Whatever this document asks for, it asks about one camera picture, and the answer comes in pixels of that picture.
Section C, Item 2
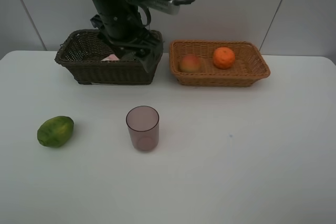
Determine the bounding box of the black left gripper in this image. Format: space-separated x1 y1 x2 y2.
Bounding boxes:
90 8 163 73

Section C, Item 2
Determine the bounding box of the pink lotion bottle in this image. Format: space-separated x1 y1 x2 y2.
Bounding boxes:
101 54 120 61

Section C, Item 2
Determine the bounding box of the red yellow peach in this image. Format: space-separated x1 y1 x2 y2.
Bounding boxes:
179 54 201 73

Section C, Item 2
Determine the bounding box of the translucent purple plastic cup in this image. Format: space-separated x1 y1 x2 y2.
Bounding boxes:
125 105 160 152

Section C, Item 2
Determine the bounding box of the orange tangerine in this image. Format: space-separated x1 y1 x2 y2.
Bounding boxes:
213 47 236 69

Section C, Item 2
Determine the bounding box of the green papaya fruit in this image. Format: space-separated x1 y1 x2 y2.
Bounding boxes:
37 116 75 148

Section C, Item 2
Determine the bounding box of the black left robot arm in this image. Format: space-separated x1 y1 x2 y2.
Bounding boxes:
91 0 163 72

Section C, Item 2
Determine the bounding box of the dark brown wicker basket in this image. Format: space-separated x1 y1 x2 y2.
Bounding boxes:
55 29 157 86

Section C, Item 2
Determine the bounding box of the tan wicker basket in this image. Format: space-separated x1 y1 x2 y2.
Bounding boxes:
169 40 270 87

